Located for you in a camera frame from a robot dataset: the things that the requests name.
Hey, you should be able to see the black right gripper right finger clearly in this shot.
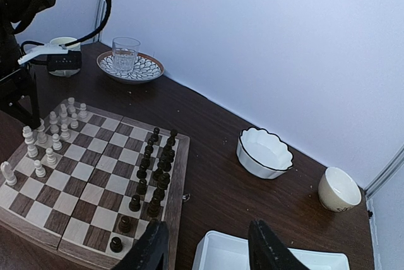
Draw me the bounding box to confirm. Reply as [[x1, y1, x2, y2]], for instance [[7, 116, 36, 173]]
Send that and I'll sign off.
[[248, 220, 309, 270]]

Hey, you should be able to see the dark chess pieces row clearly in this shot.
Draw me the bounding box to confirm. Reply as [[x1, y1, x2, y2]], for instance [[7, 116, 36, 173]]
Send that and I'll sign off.
[[91, 132, 180, 259]]

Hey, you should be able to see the clear drinking glass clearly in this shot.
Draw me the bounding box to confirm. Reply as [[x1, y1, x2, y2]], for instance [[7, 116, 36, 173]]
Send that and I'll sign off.
[[112, 37, 141, 73]]

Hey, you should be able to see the aluminium frame post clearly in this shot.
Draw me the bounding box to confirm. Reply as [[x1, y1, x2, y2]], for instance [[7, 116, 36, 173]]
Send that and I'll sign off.
[[365, 146, 404, 200], [93, 0, 116, 44]]

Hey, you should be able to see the dark chess piece corner rook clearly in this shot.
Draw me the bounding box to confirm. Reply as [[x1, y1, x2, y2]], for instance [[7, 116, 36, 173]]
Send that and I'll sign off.
[[167, 129, 178, 146]]

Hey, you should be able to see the dark chess pawn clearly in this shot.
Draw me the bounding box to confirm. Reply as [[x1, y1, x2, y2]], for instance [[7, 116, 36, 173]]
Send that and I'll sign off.
[[150, 127, 160, 143]]

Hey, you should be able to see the left aluminium frame post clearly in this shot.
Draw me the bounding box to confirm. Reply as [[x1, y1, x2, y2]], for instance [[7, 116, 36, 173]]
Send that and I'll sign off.
[[93, 0, 116, 44]]

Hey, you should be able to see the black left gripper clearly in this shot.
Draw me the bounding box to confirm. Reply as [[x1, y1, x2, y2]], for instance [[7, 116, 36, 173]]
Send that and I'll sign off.
[[1, 0, 56, 129]]

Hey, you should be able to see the wooden chess board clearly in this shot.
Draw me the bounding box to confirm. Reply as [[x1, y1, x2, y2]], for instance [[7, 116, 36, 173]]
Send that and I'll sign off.
[[0, 97, 192, 270]]

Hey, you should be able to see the cream ceramic mug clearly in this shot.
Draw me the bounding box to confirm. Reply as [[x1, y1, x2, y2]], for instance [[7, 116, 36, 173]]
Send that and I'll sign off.
[[48, 37, 82, 77]]

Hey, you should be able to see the white scalloped bowl black rim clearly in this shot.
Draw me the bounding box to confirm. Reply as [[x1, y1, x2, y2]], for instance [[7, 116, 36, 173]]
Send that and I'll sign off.
[[236, 127, 294, 180]]

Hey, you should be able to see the white chess queen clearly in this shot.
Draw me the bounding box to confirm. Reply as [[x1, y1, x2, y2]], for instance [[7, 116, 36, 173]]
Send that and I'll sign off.
[[23, 126, 38, 158]]

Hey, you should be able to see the cream round bowl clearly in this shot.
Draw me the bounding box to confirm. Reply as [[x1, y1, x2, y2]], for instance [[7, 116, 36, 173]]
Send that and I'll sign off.
[[318, 167, 362, 213]]

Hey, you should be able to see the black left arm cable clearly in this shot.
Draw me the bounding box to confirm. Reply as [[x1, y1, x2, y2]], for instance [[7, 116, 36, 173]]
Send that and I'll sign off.
[[68, 0, 114, 47]]

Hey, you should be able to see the white plastic divided tray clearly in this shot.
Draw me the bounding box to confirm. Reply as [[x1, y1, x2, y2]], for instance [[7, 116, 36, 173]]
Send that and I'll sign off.
[[191, 229, 351, 270]]

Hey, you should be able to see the patterned brown rim plate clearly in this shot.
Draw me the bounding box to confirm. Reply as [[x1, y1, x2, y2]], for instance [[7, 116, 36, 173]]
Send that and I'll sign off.
[[95, 50, 165, 85]]

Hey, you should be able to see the right aluminium frame post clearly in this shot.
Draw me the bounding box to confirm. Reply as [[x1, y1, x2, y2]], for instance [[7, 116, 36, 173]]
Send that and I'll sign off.
[[365, 146, 404, 200]]

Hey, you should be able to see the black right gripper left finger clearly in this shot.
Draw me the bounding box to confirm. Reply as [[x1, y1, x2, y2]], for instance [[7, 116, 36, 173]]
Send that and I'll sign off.
[[116, 219, 169, 270]]

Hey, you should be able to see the white chess pawn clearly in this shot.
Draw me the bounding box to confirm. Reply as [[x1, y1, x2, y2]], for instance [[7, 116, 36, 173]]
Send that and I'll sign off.
[[60, 124, 71, 141], [78, 103, 88, 119], [52, 133, 62, 151], [34, 160, 46, 178], [45, 148, 57, 165], [70, 113, 79, 129]]

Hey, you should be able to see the white chess rook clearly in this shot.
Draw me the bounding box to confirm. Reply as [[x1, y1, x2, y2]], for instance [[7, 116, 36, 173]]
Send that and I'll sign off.
[[67, 97, 76, 114]]

